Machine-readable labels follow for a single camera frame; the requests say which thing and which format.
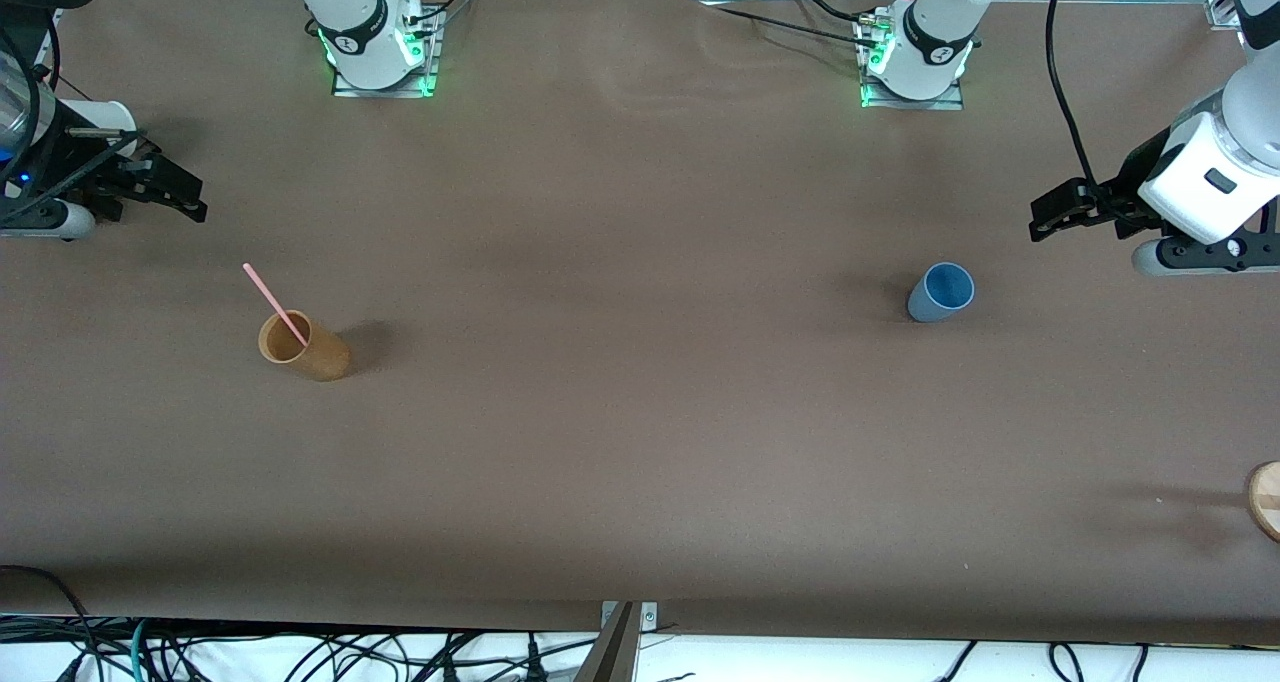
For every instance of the brown paper table cover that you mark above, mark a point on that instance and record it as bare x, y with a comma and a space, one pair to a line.
640, 382

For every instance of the blue cup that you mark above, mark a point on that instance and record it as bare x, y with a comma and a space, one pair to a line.
938, 297

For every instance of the aluminium profile end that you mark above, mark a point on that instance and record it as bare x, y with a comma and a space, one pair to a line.
1224, 14

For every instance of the aluminium frame rail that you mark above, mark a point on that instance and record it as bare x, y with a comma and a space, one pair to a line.
625, 627

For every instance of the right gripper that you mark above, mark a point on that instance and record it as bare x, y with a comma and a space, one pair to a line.
62, 158

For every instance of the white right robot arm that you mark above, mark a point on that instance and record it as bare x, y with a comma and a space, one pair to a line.
350, 12

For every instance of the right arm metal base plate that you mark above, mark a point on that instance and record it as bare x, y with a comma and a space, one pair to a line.
385, 92

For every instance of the brown cup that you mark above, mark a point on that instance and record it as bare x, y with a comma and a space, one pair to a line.
315, 354

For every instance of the pink chopstick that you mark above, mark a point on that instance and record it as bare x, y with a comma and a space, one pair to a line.
268, 295

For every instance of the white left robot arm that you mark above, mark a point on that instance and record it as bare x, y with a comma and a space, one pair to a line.
935, 22

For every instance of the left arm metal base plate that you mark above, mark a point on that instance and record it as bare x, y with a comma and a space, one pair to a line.
915, 102

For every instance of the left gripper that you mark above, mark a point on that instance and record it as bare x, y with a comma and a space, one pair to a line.
1137, 173

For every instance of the round wooden coaster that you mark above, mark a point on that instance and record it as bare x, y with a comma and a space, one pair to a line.
1268, 502

